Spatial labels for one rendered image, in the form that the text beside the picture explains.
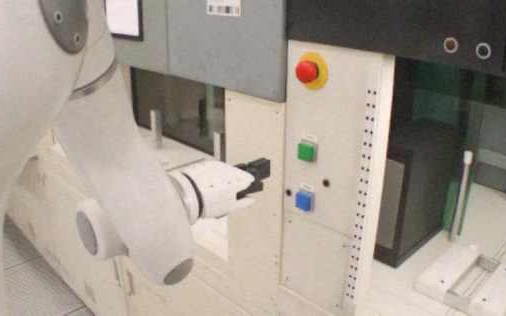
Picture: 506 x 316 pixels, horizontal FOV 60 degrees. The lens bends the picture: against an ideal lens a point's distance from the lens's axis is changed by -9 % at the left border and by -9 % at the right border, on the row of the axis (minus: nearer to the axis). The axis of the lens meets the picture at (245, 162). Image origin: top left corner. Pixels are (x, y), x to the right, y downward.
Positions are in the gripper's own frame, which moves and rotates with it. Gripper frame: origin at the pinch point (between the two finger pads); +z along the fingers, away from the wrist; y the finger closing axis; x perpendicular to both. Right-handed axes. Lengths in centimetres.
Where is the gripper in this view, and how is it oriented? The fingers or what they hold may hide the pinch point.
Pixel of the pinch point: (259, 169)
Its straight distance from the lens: 80.5
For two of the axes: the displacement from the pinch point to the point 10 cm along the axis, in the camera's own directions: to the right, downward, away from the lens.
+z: 7.3, -2.6, 6.4
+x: 0.0, -9.3, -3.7
